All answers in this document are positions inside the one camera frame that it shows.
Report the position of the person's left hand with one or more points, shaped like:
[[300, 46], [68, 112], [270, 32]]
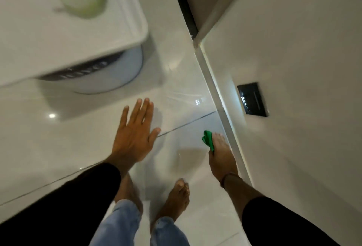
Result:
[[131, 138]]

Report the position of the person's right hand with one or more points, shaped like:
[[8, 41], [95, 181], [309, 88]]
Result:
[[222, 158]]

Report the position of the person's right fingers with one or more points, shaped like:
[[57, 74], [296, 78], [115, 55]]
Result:
[[219, 142]]

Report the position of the person's left thumb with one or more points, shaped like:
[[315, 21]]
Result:
[[154, 136]]

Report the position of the person's left little finger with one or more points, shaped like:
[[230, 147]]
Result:
[[124, 115]]

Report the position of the green cleaning cloth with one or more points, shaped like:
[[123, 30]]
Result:
[[208, 139]]

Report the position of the person's left forearm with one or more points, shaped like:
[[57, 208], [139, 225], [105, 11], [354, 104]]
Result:
[[56, 206]]

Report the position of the person's right forearm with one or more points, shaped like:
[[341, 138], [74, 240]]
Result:
[[271, 214]]

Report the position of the white round appliance black band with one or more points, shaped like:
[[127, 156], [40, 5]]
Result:
[[107, 73]]

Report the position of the person's left foot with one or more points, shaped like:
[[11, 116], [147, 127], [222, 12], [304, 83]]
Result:
[[130, 193]]

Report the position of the person's foot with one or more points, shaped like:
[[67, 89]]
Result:
[[174, 200], [130, 193]]

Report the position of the person's right foot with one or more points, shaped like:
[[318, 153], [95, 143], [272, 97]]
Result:
[[174, 200]]

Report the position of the person's left jeans leg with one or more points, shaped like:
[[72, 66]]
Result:
[[118, 224]]

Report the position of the person's jeans leg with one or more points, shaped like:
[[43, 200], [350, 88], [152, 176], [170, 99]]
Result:
[[166, 233], [118, 224]]

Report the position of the person's right jeans leg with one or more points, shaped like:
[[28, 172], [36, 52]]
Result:
[[166, 233]]

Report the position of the white square basin counter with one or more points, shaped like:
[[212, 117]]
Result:
[[65, 28]]

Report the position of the black wall switch plate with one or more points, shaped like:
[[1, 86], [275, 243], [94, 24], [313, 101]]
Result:
[[252, 99]]

